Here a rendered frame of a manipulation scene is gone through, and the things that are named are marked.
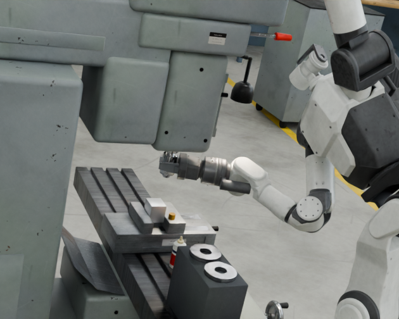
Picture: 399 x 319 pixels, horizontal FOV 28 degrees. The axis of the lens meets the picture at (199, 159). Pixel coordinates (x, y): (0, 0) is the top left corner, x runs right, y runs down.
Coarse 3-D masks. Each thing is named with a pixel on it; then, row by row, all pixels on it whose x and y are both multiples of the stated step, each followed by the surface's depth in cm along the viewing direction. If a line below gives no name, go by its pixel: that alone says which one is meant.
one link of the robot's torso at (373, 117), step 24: (312, 96) 224; (336, 96) 218; (360, 96) 217; (384, 96) 220; (312, 120) 228; (336, 120) 217; (360, 120) 217; (384, 120) 218; (312, 144) 234; (336, 144) 223; (360, 144) 216; (384, 144) 216; (336, 168) 229; (360, 168) 219; (384, 168) 219
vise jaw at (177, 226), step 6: (168, 204) 267; (168, 210) 263; (174, 210) 264; (180, 216) 261; (168, 222) 256; (174, 222) 256; (180, 222) 257; (168, 228) 256; (174, 228) 257; (180, 228) 258
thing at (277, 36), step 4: (252, 32) 229; (256, 32) 230; (260, 32) 231; (276, 32) 233; (260, 36) 231; (264, 36) 231; (268, 36) 232; (272, 36) 232; (276, 36) 232; (280, 36) 232; (284, 36) 233; (288, 36) 234; (276, 40) 233; (280, 40) 233; (284, 40) 234; (288, 40) 234
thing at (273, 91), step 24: (312, 0) 692; (288, 24) 686; (312, 24) 666; (264, 48) 720; (288, 48) 686; (336, 48) 687; (264, 72) 720; (288, 72) 686; (264, 96) 720; (288, 96) 687; (288, 120) 698
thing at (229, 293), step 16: (176, 256) 226; (192, 256) 221; (208, 256) 220; (224, 256) 225; (176, 272) 226; (192, 272) 217; (208, 272) 212; (224, 272) 216; (176, 288) 226; (192, 288) 217; (208, 288) 208; (224, 288) 210; (240, 288) 212; (176, 304) 226; (192, 304) 217; (208, 304) 210; (224, 304) 212; (240, 304) 215
